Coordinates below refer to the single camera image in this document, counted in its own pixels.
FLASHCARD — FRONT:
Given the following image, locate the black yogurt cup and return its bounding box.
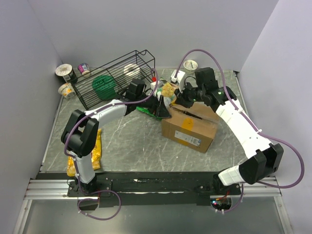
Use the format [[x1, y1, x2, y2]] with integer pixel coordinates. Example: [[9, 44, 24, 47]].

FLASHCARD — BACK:
[[55, 63, 78, 84]]

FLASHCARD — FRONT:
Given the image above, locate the purple yogurt cup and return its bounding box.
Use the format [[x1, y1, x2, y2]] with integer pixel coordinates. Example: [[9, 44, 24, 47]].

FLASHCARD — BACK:
[[78, 63, 91, 77]]

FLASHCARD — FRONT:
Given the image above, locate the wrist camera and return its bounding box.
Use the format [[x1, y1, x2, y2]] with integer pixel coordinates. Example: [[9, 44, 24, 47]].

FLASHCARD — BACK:
[[150, 77, 163, 92], [171, 69, 186, 93]]

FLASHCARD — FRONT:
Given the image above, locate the yellow Lays chips bag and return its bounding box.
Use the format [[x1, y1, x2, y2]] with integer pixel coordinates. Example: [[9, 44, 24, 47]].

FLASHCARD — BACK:
[[66, 129, 102, 177]]

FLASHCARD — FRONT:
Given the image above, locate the white yogurt cup back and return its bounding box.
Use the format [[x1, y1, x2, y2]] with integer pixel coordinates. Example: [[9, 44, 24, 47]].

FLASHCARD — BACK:
[[183, 59, 198, 74]]

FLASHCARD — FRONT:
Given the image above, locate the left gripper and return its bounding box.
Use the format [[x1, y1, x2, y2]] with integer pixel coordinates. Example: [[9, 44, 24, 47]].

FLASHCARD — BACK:
[[136, 91, 171, 118]]

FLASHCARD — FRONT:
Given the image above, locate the brown cardboard express box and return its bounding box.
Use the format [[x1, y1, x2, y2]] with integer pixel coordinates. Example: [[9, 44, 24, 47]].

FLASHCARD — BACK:
[[161, 102, 220, 153]]

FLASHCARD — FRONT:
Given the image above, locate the black wire rack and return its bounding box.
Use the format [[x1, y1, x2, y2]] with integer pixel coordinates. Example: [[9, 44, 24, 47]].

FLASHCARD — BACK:
[[73, 50, 156, 110]]

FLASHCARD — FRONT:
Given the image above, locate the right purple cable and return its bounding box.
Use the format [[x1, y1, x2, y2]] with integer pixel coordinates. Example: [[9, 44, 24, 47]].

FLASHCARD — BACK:
[[175, 49, 305, 213]]

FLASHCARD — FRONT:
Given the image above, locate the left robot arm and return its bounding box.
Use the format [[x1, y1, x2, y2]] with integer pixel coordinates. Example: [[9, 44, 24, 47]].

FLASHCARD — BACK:
[[61, 78, 171, 196]]

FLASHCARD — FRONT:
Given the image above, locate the white tape roll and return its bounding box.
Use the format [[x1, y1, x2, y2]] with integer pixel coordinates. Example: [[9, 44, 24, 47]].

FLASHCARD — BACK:
[[123, 63, 141, 80]]

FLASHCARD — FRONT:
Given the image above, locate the green Chuba cassava chips bag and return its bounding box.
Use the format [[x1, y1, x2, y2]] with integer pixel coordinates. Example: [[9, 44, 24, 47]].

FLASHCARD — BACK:
[[136, 80, 177, 119]]

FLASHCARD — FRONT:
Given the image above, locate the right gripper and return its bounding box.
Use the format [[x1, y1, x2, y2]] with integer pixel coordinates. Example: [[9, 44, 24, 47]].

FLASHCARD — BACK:
[[175, 80, 205, 109]]

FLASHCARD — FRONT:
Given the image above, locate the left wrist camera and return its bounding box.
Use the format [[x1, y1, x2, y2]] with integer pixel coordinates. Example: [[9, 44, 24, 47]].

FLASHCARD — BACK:
[[150, 77, 163, 92]]

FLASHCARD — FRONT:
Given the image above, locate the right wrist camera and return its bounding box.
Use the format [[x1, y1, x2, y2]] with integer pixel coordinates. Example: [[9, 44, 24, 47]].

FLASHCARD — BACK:
[[171, 69, 186, 93]]

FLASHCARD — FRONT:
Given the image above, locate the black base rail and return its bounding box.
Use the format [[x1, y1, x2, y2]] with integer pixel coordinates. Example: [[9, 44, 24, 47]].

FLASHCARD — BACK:
[[67, 172, 241, 208]]

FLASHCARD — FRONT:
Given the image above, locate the orange white yogurt cup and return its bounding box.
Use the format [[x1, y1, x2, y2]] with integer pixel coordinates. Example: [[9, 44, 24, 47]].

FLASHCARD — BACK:
[[58, 83, 76, 99]]

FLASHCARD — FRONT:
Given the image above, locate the green round lid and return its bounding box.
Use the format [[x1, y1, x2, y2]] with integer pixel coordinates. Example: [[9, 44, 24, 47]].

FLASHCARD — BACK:
[[92, 75, 116, 100]]

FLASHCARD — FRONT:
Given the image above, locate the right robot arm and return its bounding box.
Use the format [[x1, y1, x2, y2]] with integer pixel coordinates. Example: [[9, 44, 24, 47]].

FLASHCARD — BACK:
[[171, 67, 284, 195]]

